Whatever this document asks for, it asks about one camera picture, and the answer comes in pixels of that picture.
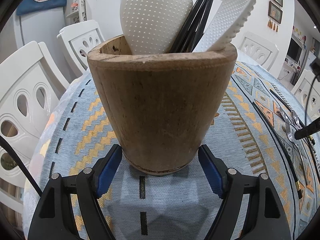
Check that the white dining chair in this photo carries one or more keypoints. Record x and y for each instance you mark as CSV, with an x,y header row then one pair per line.
x,y
302,80
255,42
25,80
75,35

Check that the television screen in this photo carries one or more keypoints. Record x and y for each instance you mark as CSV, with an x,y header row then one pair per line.
x,y
293,50

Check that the patterned blue tablecloth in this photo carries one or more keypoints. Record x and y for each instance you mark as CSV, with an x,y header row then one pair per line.
x,y
75,130

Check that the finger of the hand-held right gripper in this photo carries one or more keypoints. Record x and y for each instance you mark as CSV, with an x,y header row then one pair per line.
x,y
307,131

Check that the white dotted rice paddle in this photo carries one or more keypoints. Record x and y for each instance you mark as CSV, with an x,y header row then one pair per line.
x,y
150,17
225,17

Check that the hanging orange tassels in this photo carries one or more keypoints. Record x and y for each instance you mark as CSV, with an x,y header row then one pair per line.
x,y
273,26

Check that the white shelf rack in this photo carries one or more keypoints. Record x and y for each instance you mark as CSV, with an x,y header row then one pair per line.
x,y
77,12

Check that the white refrigerator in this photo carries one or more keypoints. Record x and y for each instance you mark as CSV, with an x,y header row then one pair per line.
x,y
37,30

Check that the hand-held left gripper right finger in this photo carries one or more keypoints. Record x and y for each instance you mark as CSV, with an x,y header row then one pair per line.
x,y
210,170

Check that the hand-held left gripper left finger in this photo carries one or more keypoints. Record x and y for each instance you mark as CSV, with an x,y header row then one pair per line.
x,y
110,170

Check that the wooden utensil holder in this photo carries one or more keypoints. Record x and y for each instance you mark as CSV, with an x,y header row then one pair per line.
x,y
160,117

